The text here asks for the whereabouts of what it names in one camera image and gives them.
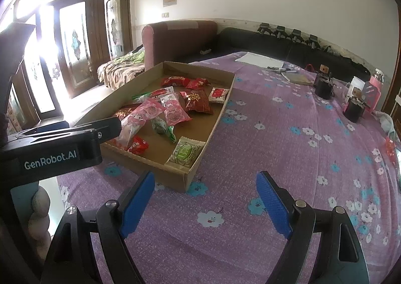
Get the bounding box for pink bottle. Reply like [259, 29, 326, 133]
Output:
[363, 68, 385, 112]

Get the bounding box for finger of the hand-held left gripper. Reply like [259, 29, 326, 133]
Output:
[74, 117, 123, 146]

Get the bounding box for pink round-print snack packet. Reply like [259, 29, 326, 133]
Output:
[161, 96, 192, 126]
[138, 98, 166, 121]

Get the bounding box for brown notebook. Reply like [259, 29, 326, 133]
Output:
[281, 70, 315, 85]

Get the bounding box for black sofa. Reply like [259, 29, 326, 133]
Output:
[178, 27, 381, 84]

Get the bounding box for red and gold snack packet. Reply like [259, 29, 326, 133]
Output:
[180, 90, 214, 114]

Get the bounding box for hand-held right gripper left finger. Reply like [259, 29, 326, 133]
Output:
[39, 170, 156, 284]

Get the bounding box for small red snack packet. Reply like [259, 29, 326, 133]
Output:
[128, 135, 150, 155]

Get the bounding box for white cloth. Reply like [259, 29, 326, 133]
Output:
[374, 110, 397, 140]

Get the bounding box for dark jar with cork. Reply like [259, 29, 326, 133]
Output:
[342, 88, 367, 123]
[314, 64, 335, 99]

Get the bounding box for white paper sheet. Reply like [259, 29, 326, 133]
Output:
[235, 52, 286, 69]

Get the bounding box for pale green snack packet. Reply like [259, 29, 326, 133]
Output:
[165, 136, 206, 169]

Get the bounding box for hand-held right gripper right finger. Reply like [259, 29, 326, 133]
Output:
[256, 170, 370, 284]

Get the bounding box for white and red snack packet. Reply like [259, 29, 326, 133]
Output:
[208, 87, 228, 104]
[147, 86, 175, 99]

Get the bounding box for purple floral cloth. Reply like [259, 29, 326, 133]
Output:
[56, 51, 401, 284]

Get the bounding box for pink cartoon snack packet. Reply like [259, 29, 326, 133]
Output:
[117, 114, 151, 151]

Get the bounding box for shallow cardboard box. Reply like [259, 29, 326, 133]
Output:
[73, 61, 236, 193]

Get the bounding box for reddish brown armchair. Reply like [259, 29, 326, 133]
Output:
[142, 20, 218, 73]

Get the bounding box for wooden glass door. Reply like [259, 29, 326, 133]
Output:
[0, 0, 134, 121]

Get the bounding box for patterned brown blanket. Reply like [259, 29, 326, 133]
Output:
[97, 50, 146, 90]

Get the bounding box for person's left hand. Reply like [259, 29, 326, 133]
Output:
[28, 188, 52, 242]

